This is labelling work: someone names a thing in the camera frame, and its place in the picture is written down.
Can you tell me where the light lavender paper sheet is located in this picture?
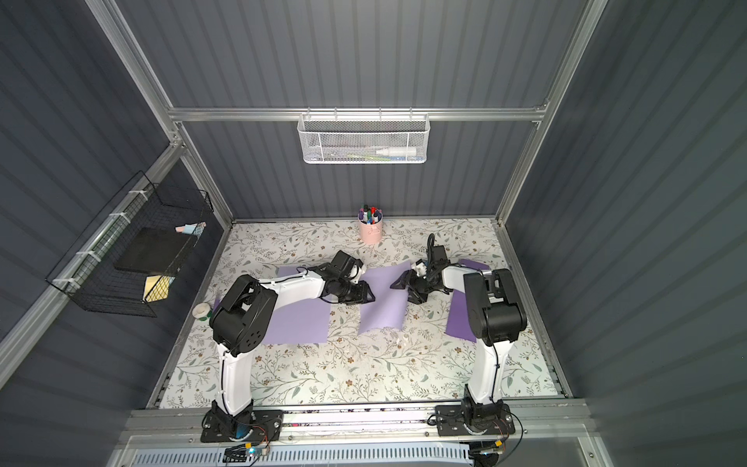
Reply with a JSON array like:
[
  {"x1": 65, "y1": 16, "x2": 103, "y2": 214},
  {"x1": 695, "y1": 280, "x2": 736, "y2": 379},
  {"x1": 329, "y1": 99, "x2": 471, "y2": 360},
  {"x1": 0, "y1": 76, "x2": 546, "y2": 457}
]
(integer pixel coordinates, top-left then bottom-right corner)
[
  {"x1": 358, "y1": 262, "x2": 412, "y2": 335},
  {"x1": 260, "y1": 270, "x2": 332, "y2": 346}
]

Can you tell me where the dark purple paper sheet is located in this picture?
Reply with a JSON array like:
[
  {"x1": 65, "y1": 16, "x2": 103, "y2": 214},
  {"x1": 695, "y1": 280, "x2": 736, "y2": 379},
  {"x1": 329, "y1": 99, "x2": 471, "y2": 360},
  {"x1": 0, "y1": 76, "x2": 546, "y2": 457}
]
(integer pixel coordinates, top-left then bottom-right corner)
[{"x1": 445, "y1": 259, "x2": 488, "y2": 342}]

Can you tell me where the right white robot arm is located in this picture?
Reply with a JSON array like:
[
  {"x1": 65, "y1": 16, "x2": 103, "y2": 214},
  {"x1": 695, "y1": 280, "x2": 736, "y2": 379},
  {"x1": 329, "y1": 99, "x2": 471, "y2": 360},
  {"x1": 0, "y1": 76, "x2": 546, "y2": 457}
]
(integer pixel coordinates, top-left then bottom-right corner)
[{"x1": 390, "y1": 233, "x2": 528, "y2": 439}]

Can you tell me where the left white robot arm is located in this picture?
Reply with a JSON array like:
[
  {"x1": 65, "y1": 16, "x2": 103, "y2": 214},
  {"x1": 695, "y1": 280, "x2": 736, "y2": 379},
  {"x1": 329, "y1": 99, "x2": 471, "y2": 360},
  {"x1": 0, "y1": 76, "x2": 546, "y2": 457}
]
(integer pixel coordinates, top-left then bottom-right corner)
[{"x1": 209, "y1": 251, "x2": 375, "y2": 423}]

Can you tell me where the pink pen cup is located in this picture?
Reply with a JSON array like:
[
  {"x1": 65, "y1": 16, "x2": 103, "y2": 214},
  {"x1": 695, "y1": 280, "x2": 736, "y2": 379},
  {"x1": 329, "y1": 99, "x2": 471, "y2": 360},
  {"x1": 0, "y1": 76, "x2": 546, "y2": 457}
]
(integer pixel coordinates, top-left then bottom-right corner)
[{"x1": 358, "y1": 204, "x2": 383, "y2": 245}]

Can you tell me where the white marker in basket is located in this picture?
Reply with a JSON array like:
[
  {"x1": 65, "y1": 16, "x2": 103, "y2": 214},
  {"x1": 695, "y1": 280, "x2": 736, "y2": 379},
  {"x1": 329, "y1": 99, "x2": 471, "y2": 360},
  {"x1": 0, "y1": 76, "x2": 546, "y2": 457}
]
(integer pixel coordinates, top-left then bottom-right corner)
[{"x1": 377, "y1": 147, "x2": 417, "y2": 160}]

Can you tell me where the green dot sticker roll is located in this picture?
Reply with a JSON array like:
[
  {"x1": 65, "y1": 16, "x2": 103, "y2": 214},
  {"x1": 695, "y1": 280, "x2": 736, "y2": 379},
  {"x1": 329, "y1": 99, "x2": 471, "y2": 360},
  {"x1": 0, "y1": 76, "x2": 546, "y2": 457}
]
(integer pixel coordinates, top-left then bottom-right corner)
[{"x1": 192, "y1": 303, "x2": 212, "y2": 321}]

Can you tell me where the white perforated vent panel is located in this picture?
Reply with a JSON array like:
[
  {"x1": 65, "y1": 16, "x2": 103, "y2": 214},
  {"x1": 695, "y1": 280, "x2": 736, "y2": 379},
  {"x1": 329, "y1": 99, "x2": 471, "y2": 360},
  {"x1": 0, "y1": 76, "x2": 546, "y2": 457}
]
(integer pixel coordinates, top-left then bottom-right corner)
[{"x1": 130, "y1": 443, "x2": 473, "y2": 466}]

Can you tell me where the pastel sticky note stack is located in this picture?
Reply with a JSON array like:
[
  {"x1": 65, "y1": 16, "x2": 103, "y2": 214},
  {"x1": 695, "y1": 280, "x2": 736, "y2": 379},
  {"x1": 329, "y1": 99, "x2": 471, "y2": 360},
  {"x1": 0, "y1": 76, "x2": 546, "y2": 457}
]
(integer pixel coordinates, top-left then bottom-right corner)
[{"x1": 175, "y1": 222, "x2": 206, "y2": 237}]

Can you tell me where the yellow sticky note pad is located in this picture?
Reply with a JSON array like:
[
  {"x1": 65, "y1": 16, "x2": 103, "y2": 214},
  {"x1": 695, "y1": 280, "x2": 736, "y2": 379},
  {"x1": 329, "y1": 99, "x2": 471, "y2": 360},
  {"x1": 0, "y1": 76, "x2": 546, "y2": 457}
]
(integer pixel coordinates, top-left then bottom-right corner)
[{"x1": 143, "y1": 276, "x2": 174, "y2": 303}]

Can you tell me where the black notebook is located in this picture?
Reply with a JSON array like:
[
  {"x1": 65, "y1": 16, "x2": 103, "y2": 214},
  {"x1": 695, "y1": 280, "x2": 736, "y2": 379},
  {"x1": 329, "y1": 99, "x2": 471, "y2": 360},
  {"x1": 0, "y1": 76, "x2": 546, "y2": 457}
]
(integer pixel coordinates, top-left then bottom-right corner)
[{"x1": 114, "y1": 228, "x2": 198, "y2": 274}]

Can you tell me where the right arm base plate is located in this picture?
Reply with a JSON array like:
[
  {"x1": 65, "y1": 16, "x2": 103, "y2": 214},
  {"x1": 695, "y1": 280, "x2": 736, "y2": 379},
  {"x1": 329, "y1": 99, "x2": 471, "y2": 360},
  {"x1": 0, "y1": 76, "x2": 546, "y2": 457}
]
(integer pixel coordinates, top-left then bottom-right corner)
[{"x1": 427, "y1": 403, "x2": 516, "y2": 439}]

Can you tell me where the white wire mesh basket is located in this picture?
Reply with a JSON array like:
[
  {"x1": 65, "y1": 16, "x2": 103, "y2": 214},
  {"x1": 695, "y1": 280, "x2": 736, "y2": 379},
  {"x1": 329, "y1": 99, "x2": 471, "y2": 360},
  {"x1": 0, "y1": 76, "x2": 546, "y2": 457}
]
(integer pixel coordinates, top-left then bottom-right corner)
[{"x1": 297, "y1": 115, "x2": 431, "y2": 165}]

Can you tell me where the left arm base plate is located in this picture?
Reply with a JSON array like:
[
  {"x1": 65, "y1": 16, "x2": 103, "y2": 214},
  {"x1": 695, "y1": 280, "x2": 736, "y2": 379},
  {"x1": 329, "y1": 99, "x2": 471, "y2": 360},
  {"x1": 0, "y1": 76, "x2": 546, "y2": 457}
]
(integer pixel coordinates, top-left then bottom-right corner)
[{"x1": 200, "y1": 407, "x2": 284, "y2": 444}]

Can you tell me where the aluminium front rail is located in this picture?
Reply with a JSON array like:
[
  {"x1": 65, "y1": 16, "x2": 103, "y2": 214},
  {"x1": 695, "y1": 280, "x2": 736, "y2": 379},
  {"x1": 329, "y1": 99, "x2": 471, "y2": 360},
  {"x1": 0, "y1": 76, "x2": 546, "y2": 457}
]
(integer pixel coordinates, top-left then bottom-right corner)
[{"x1": 116, "y1": 398, "x2": 598, "y2": 449}]

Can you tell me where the black wire wall basket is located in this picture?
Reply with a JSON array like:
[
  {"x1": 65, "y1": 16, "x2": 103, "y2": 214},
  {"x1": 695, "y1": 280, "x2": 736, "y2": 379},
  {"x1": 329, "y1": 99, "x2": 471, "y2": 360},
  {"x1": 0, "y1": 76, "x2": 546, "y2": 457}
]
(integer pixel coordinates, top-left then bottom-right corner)
[{"x1": 47, "y1": 177, "x2": 213, "y2": 317}]

